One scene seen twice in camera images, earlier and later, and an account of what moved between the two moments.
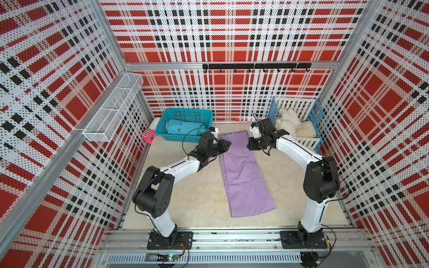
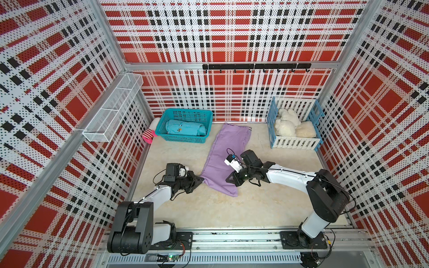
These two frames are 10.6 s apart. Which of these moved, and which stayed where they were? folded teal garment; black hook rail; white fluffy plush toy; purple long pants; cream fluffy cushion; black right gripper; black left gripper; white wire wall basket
Moved: black right gripper; purple long pants; black left gripper
Stayed: white fluffy plush toy; black hook rail; folded teal garment; cream fluffy cushion; white wire wall basket
